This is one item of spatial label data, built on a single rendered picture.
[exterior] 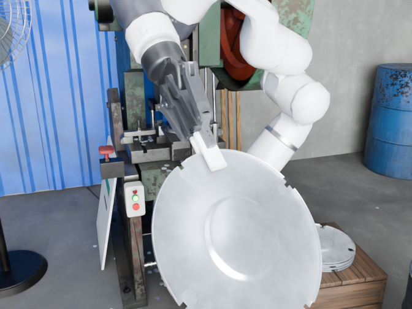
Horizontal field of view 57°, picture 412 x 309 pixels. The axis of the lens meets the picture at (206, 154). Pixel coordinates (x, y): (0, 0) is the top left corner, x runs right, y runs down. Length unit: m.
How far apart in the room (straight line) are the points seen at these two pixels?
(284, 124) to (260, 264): 0.53
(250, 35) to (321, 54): 2.68
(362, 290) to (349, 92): 2.44
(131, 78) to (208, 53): 0.45
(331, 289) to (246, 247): 0.99
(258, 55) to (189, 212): 0.44
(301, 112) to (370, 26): 2.88
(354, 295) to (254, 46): 1.07
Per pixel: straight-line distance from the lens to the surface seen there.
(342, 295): 1.58
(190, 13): 0.75
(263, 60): 0.88
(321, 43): 3.50
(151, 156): 1.71
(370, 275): 1.60
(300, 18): 1.56
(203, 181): 0.58
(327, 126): 3.72
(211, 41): 1.70
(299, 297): 0.62
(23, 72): 2.90
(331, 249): 1.63
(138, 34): 0.67
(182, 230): 0.54
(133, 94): 1.95
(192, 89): 0.60
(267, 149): 1.03
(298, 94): 0.94
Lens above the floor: 1.26
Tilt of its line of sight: 20 degrees down
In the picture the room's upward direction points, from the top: straight up
